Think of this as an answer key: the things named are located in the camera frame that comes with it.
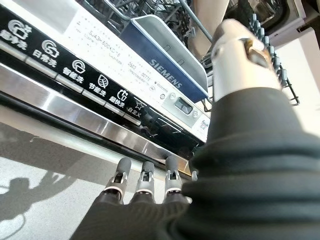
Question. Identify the cream round plate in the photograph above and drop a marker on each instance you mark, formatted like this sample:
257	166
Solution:
207	22

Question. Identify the blue Siemens cutlery basket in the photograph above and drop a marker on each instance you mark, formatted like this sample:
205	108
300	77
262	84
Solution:
160	57

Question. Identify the dishwasher door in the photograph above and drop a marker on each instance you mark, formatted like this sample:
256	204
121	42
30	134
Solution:
75	105

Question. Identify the built-in dishwasher black interior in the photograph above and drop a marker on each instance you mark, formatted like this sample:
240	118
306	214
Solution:
287	22

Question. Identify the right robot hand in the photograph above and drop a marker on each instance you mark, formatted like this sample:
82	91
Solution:
250	175

